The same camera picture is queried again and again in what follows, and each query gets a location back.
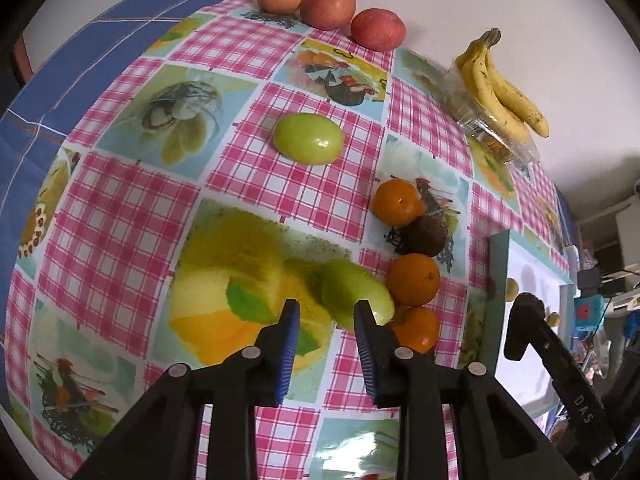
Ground pink checkered fruit tablecloth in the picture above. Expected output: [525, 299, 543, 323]
[2, 0, 568, 479]

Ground orange mandarin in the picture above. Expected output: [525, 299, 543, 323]
[386, 254, 440, 307]
[371, 178, 426, 228]
[388, 307, 439, 354]

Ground tan round longan fruit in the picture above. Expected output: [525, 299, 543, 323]
[506, 278, 520, 302]

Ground red apple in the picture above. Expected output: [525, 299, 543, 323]
[299, 0, 357, 30]
[350, 8, 407, 52]

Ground clear plastic fruit container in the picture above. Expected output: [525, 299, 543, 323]
[442, 64, 539, 167]

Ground white wooden shelf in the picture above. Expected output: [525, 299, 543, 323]
[576, 195, 639, 283]

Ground teal toy box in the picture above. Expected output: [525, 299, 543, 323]
[574, 294, 606, 333]

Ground red apple right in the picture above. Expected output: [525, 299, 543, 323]
[350, 8, 407, 52]

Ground blue checkered cloth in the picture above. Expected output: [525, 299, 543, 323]
[1, 0, 224, 403]

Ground small tan round fruit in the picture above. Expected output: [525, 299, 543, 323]
[547, 312, 561, 328]

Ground red apple middle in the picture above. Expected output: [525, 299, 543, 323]
[299, 0, 357, 30]

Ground green apple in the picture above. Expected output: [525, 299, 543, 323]
[321, 259, 395, 332]
[273, 113, 345, 166]

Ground dark round passion fruit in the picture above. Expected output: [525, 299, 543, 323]
[396, 214, 448, 257]

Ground white tray teal rim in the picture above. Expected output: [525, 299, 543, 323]
[480, 230, 575, 418]

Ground yellow banana bunch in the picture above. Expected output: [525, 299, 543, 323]
[454, 27, 550, 143]

